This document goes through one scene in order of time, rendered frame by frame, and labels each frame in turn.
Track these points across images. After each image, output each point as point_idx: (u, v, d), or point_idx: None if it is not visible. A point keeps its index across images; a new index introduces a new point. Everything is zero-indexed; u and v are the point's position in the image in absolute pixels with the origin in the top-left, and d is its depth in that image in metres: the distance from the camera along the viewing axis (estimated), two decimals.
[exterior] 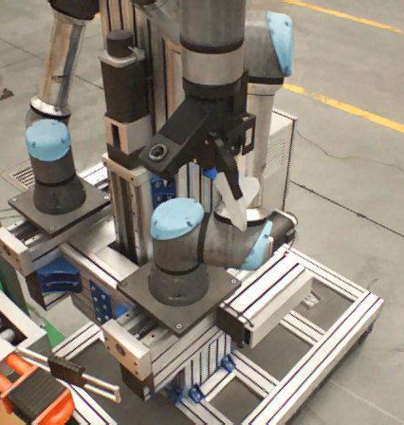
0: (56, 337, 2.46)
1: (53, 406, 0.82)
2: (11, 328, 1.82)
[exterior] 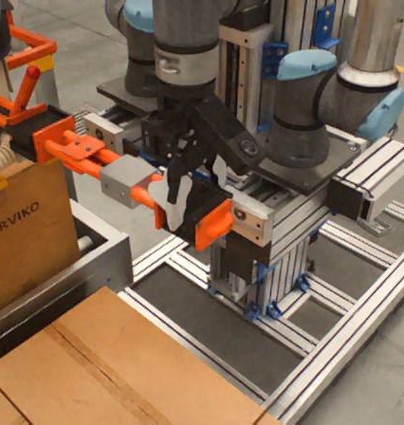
0: None
1: (216, 212, 0.73)
2: (88, 235, 1.75)
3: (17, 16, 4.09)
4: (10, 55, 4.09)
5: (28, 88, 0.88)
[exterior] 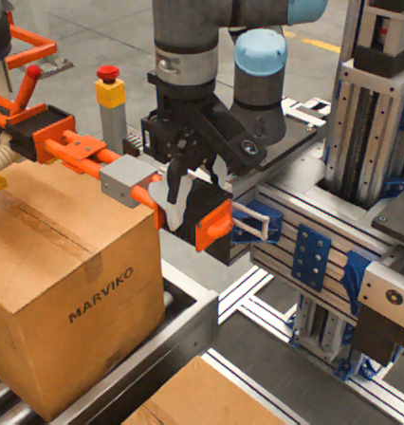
0: None
1: (216, 212, 0.73)
2: (168, 291, 1.57)
3: (45, 28, 3.90)
4: (39, 69, 3.91)
5: (28, 88, 0.88)
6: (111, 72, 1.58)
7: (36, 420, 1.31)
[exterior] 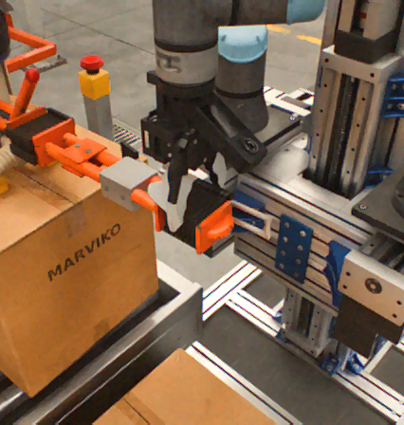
0: None
1: (216, 213, 0.73)
2: None
3: (39, 24, 3.88)
4: (32, 64, 3.89)
5: (27, 92, 0.88)
6: (95, 63, 1.56)
7: (15, 414, 1.30)
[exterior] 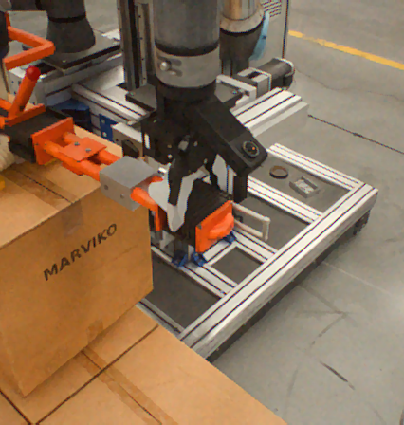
0: None
1: (217, 212, 0.73)
2: None
3: None
4: None
5: (27, 89, 0.88)
6: None
7: None
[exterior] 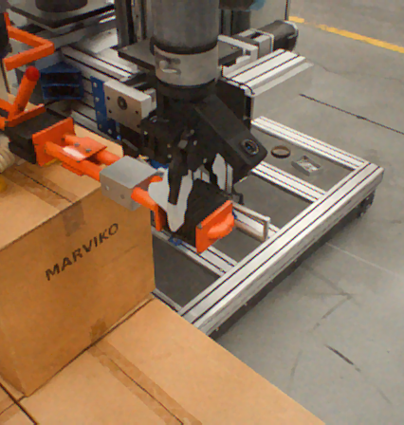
0: None
1: (217, 212, 0.73)
2: None
3: None
4: None
5: (27, 90, 0.88)
6: None
7: None
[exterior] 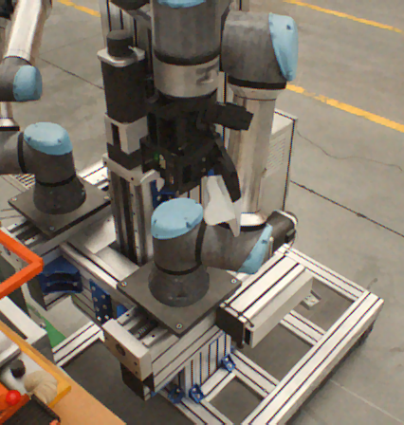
0: (56, 337, 2.46)
1: None
2: (11, 328, 1.82)
3: None
4: None
5: (9, 407, 0.80)
6: None
7: None
